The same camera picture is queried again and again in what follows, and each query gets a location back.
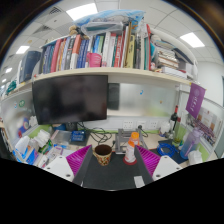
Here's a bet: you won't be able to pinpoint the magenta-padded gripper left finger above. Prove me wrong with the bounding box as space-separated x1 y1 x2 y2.
45 144 95 187

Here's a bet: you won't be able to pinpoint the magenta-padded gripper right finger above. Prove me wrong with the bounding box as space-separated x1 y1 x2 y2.
133 144 183 185

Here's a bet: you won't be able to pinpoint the orange-capped drink bottle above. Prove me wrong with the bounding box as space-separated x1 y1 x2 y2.
124 131 141 164

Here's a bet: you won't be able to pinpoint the white notebook pages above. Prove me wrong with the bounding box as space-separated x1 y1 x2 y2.
43 146 76 168

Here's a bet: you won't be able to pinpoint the white paper sheet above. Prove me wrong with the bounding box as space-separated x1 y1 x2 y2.
133 175 146 189

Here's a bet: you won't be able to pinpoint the small blue box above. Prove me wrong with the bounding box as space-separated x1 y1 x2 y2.
70 129 88 144

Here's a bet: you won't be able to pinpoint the patterned brown paper cup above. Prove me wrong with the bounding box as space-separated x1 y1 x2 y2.
92 143 114 167

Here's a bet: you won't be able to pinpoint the grey metal laptop stand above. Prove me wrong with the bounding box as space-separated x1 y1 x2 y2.
114 128 149 156

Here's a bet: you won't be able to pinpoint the white ceramic jar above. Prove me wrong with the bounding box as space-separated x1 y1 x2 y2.
159 120 172 136

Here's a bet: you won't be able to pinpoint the black red-edged desk mat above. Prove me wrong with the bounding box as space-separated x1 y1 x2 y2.
79 151 156 191

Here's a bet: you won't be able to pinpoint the white crumpled tissue bag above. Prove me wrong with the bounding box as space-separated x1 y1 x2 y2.
187 149 204 165

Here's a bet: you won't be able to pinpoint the dark wine bottle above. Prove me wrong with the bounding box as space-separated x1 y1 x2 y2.
169 105 179 131

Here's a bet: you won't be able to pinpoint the black computer monitor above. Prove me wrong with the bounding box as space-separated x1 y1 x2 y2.
31 74 109 126

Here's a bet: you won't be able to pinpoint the group photo poster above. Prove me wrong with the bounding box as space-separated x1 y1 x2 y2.
186 106 223 148

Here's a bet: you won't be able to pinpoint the purple hanging pennant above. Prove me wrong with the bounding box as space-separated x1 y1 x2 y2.
185 82 207 120

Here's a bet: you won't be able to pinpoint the white shelf with books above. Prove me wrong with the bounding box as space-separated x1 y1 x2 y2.
16 9 201 93

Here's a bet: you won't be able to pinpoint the coiled blue cable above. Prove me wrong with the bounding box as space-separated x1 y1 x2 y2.
156 142 177 158

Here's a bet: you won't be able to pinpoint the black cable bundle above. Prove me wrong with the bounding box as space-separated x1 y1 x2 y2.
78 122 114 146

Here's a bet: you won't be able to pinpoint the white wall socket row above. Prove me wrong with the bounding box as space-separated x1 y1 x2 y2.
121 119 159 131

